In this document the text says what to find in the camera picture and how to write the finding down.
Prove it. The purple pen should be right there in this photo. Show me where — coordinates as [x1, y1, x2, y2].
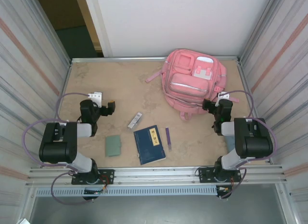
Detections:
[165, 127, 172, 151]

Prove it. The aluminium rail with arm bases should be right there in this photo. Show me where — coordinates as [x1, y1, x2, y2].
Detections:
[25, 164, 288, 188]

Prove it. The aluminium table edge rail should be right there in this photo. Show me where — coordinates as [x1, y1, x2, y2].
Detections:
[70, 55, 241, 65]

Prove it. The dark blue book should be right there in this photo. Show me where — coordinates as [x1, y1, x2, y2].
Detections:
[133, 124, 167, 166]

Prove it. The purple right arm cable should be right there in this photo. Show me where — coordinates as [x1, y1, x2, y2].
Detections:
[220, 90, 279, 200]

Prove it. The grey slotted cable duct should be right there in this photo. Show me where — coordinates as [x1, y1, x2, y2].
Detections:
[35, 186, 218, 198]

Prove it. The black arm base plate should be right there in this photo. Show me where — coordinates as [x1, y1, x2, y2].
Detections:
[71, 169, 115, 185]
[195, 167, 242, 184]

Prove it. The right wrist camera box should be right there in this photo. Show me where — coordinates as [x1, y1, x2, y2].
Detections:
[217, 91, 231, 106]

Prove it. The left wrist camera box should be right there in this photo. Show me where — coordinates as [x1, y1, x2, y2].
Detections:
[87, 91, 103, 102]

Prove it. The green wallet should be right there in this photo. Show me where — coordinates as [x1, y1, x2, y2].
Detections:
[105, 135, 122, 158]

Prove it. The pink backpack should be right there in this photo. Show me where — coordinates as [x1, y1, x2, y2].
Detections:
[145, 49, 239, 121]

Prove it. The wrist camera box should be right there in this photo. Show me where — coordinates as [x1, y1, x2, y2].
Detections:
[217, 91, 231, 106]
[87, 91, 103, 102]

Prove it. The small silver white box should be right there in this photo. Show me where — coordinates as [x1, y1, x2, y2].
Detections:
[127, 112, 142, 130]

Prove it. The white door frame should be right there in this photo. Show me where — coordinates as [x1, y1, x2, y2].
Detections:
[83, 0, 114, 58]

